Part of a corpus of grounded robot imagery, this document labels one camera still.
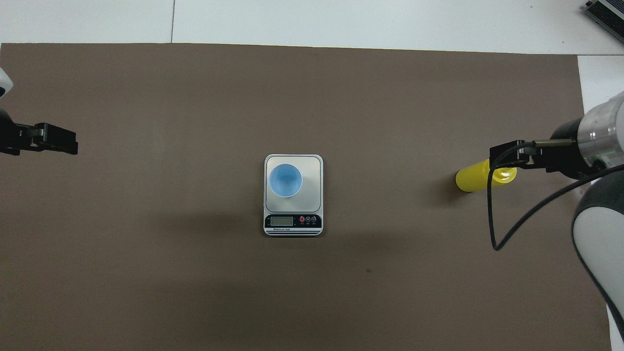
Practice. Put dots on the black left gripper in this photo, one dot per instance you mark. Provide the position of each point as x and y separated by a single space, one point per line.
7 139

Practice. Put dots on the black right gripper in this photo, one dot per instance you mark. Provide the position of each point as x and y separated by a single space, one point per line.
565 158

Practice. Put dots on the yellow squeeze bottle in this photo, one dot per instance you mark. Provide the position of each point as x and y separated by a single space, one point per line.
470 178

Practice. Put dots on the light blue plastic cup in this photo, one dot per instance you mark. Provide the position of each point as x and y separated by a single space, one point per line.
285 180

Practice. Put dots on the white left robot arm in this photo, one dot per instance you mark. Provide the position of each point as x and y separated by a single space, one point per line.
4 83

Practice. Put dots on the silver digital kitchen scale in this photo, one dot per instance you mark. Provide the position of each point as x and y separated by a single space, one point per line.
312 195

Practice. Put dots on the brown paper table mat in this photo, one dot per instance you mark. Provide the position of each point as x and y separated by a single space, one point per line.
195 122

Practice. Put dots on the grey ribbed metal device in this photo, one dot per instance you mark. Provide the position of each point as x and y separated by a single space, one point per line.
609 12

